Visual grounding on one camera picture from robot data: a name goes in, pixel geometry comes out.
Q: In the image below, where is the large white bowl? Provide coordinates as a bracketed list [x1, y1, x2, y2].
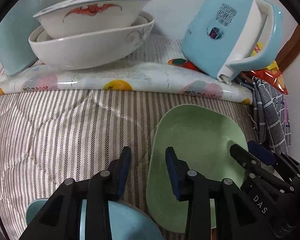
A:
[29, 11, 155, 70]

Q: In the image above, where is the rolled fruit print tablecloth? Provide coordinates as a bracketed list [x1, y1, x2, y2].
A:
[0, 61, 253, 105]

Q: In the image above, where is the light blue thermos jug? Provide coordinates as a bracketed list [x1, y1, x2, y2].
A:
[0, 0, 40, 76]

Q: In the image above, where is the green square plate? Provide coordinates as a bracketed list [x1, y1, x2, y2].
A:
[146, 105, 248, 233]

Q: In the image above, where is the patterned bowl with red design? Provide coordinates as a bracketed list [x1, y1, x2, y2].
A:
[33, 0, 151, 38]

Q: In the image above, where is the striped quilted mat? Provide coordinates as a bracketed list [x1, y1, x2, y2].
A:
[0, 33, 256, 240]

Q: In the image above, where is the brown door frame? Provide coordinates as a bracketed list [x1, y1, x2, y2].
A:
[276, 25, 300, 72]

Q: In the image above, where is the blue square plate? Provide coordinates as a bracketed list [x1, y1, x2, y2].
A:
[26, 198, 164, 240]

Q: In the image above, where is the light blue electric kettle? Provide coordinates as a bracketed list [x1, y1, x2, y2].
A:
[181, 0, 283, 82]

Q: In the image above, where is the red chips bag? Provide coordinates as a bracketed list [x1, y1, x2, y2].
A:
[244, 68, 288, 95]

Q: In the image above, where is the yellow chips bag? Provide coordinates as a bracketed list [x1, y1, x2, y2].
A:
[250, 42, 279, 70]

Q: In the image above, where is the grey checked folded cloth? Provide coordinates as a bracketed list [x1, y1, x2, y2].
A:
[235, 77, 291, 154]

